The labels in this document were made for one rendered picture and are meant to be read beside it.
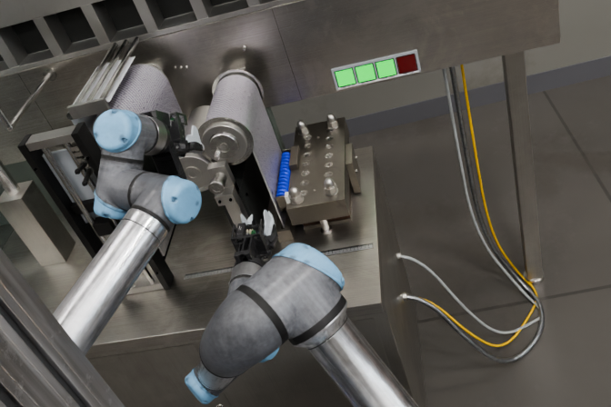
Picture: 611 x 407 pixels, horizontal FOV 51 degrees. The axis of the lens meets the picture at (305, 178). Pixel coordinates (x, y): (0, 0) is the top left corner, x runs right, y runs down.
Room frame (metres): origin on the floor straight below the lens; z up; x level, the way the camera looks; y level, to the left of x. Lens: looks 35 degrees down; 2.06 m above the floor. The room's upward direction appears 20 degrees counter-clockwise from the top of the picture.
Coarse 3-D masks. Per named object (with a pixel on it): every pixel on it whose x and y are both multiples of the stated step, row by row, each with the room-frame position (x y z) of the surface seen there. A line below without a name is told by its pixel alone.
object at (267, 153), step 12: (264, 108) 1.61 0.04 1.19; (264, 120) 1.57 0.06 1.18; (264, 132) 1.53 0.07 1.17; (264, 144) 1.49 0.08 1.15; (276, 144) 1.61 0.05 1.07; (264, 156) 1.46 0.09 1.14; (276, 156) 1.56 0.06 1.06; (264, 168) 1.42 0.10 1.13; (276, 168) 1.52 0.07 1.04; (264, 180) 1.40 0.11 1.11; (276, 180) 1.48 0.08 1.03
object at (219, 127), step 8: (208, 128) 1.41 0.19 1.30; (216, 128) 1.40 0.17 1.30; (224, 128) 1.39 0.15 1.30; (232, 128) 1.39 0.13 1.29; (208, 136) 1.41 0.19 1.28; (240, 136) 1.39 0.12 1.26; (208, 144) 1.41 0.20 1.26; (240, 144) 1.39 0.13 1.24; (208, 152) 1.41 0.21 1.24; (240, 152) 1.39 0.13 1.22; (216, 160) 1.41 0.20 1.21; (232, 160) 1.40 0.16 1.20
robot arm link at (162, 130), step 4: (148, 116) 1.10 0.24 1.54; (156, 120) 1.11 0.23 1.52; (156, 124) 1.08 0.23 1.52; (160, 124) 1.10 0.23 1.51; (160, 128) 1.09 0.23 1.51; (164, 128) 1.10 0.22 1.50; (160, 132) 1.08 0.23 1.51; (164, 132) 1.09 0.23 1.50; (160, 136) 1.07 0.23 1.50; (164, 136) 1.09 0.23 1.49; (160, 140) 1.07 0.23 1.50; (164, 140) 1.08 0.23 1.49; (156, 144) 1.06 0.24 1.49; (160, 144) 1.08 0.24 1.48; (164, 144) 1.09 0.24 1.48; (156, 148) 1.07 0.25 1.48; (160, 148) 1.08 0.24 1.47; (148, 152) 1.06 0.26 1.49; (152, 152) 1.07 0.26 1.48; (156, 152) 1.08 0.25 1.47
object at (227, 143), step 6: (222, 132) 1.40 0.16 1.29; (210, 138) 1.41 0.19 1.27; (216, 138) 1.39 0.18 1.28; (222, 138) 1.39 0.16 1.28; (228, 138) 1.38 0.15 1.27; (234, 138) 1.38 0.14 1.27; (210, 144) 1.40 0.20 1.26; (216, 144) 1.39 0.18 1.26; (222, 144) 1.39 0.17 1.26; (228, 144) 1.39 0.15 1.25; (234, 144) 1.38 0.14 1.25; (210, 150) 1.40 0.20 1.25; (222, 150) 1.40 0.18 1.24; (228, 150) 1.39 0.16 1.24; (234, 150) 1.38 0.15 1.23; (222, 156) 1.39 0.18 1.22; (228, 156) 1.39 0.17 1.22
